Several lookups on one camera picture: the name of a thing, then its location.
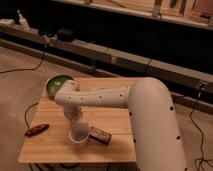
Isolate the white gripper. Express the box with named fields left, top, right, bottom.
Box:
left=63, top=106, right=88, bottom=135

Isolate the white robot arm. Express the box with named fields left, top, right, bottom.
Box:
left=54, top=77, right=187, bottom=171

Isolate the clear plastic cup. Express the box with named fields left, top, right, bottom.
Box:
left=69, top=125, right=89, bottom=144

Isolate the dark snack bar package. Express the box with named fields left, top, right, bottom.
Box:
left=89, top=127, right=111, bottom=145

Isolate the wooden table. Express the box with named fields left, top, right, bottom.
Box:
left=18, top=77, right=138, bottom=164

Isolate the green bowl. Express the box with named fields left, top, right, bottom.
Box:
left=46, top=75, right=72, bottom=98

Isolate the black device on ledge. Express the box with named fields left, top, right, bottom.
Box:
left=57, top=28, right=76, bottom=42

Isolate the white spray bottle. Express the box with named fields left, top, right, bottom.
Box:
left=17, top=11, right=30, bottom=31

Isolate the black cable on floor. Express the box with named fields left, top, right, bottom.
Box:
left=0, top=44, right=47, bottom=76

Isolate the black cable right side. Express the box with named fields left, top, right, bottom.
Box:
left=189, top=83, right=213, bottom=171

